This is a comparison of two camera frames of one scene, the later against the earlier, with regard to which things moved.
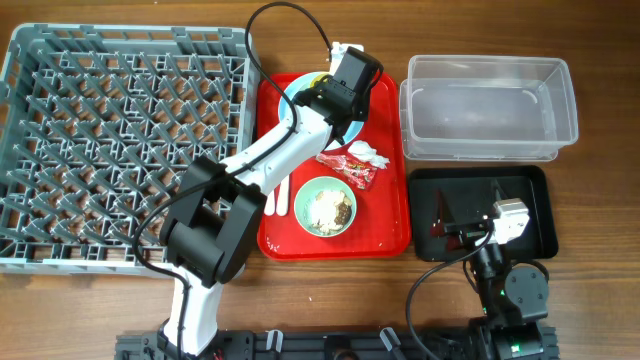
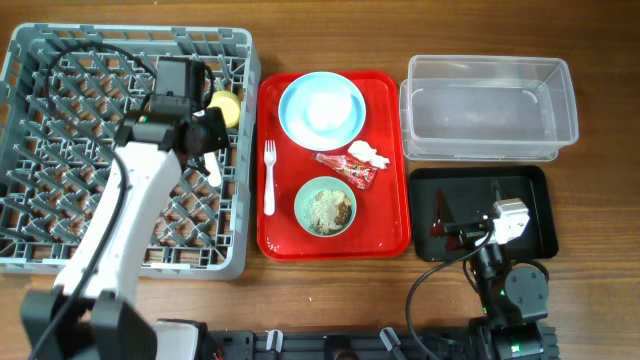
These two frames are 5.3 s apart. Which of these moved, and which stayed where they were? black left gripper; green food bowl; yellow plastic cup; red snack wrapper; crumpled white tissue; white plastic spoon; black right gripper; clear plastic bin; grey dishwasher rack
Moved: yellow plastic cup; black left gripper; white plastic spoon
Stayed: crumpled white tissue; red snack wrapper; grey dishwasher rack; green food bowl; clear plastic bin; black right gripper
